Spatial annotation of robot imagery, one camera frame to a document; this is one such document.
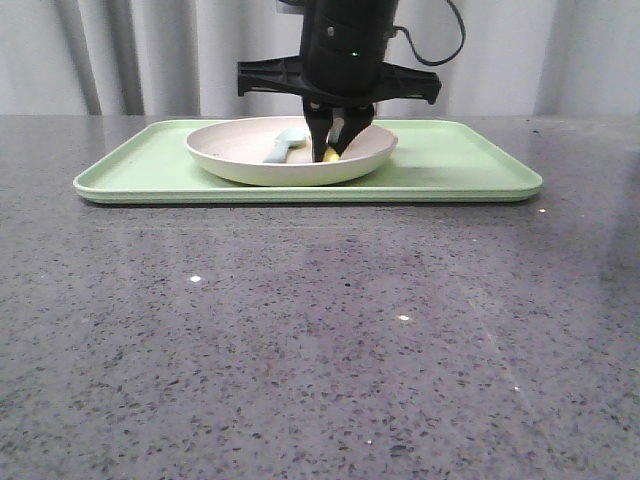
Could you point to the yellow plastic fork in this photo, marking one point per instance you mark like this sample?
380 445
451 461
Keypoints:
330 155

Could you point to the light blue plastic spoon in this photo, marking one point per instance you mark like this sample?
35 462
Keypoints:
286 140

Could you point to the cream round plate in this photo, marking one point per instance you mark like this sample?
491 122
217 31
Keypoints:
236 150

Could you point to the grey pleated curtain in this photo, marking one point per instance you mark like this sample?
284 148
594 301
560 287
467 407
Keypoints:
178 58

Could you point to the light green plastic tray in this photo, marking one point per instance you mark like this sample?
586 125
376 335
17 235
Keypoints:
433 160

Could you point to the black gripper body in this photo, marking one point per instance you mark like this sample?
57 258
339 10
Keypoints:
341 66

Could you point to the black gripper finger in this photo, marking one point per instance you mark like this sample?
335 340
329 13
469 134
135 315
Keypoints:
319 119
351 122

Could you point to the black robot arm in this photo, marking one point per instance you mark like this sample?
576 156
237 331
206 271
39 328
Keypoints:
351 13

